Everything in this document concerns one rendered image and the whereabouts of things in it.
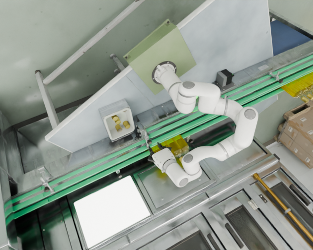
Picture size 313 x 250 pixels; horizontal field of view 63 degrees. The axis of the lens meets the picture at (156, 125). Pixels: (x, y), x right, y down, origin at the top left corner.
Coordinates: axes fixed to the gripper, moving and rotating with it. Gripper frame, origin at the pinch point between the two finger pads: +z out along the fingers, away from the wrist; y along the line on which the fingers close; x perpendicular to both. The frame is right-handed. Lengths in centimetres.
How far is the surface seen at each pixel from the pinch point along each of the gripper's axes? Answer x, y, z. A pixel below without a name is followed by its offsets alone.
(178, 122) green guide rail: -8.8, 26.7, 20.2
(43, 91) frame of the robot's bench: 14, -42, 86
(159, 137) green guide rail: -16.2, 13.0, 22.9
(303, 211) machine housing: -54, 67, -51
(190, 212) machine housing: -47, 7, -17
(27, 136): -24, -70, 101
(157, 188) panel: -39.8, -2.8, 5.0
